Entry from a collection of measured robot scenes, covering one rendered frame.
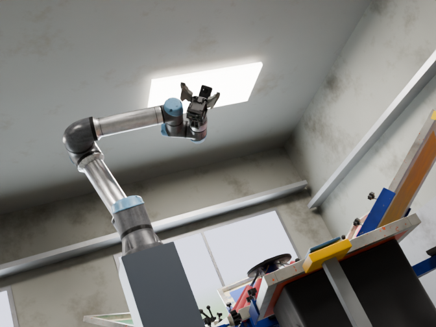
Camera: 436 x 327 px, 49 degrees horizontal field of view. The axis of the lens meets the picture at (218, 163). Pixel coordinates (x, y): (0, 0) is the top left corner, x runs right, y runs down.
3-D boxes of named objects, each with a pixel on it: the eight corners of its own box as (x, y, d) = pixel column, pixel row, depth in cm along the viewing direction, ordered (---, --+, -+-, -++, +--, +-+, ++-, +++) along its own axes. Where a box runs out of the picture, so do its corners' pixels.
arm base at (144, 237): (124, 256, 154) (116, 229, 158) (122, 272, 166) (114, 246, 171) (169, 243, 160) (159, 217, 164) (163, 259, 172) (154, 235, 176)
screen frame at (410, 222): (422, 222, 165) (415, 212, 167) (267, 286, 156) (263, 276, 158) (364, 276, 235) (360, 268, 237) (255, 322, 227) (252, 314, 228)
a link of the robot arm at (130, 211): (117, 232, 160) (106, 198, 166) (122, 245, 172) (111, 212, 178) (151, 220, 163) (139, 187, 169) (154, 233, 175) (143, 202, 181)
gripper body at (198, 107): (204, 115, 182) (203, 131, 193) (211, 97, 186) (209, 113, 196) (185, 109, 183) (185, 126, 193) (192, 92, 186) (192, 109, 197)
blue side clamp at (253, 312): (268, 310, 199) (261, 294, 202) (257, 315, 199) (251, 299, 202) (264, 321, 226) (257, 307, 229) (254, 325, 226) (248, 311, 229)
